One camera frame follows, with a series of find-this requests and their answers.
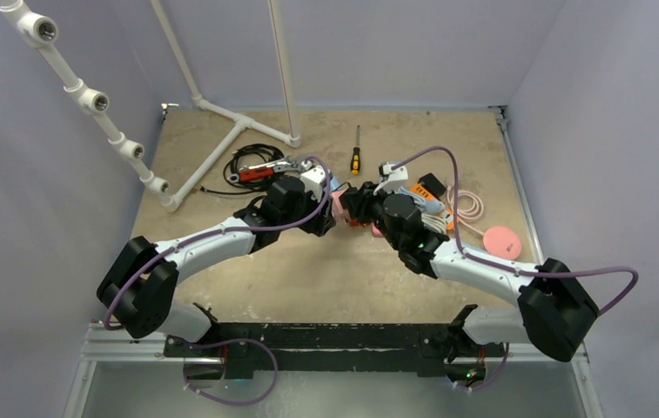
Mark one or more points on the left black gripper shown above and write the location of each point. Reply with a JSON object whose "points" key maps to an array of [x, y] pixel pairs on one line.
{"points": [[318, 224]]}

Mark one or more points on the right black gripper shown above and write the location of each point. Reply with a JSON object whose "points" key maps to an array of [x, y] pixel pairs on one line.
{"points": [[353, 205]]}

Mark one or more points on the pink socket block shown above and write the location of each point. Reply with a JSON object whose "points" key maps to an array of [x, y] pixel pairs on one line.
{"points": [[339, 212]]}

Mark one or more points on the orange power strip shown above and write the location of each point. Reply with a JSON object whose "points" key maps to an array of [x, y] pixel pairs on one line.
{"points": [[434, 212]]}

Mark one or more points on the red cube socket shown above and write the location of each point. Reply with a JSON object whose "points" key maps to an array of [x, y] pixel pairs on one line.
{"points": [[354, 223]]}

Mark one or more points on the black power adapter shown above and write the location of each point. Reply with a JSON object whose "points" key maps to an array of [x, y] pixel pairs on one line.
{"points": [[433, 185]]}

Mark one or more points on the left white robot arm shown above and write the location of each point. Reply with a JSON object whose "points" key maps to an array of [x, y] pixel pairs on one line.
{"points": [[138, 290]]}

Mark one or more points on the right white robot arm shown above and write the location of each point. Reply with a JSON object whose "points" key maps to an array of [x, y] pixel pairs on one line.
{"points": [[550, 309]]}

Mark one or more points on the pink square small box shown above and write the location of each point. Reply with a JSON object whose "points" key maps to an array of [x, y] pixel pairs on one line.
{"points": [[376, 232]]}

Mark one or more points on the yellow black screwdriver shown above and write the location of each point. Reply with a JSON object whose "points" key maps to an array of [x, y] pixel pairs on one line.
{"points": [[355, 165]]}

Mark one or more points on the pink round disc charger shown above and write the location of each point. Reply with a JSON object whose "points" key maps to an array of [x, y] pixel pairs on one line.
{"points": [[502, 242]]}

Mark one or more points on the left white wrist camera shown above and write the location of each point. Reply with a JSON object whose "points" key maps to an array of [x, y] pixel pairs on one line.
{"points": [[314, 176]]}

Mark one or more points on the red handled adjustable wrench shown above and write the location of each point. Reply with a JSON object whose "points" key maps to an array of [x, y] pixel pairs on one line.
{"points": [[250, 173]]}

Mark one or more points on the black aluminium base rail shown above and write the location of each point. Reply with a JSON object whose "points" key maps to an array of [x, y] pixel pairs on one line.
{"points": [[427, 350]]}

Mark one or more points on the white PVC pipe frame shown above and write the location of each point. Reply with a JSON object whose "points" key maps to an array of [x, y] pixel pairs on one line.
{"points": [[96, 79]]}

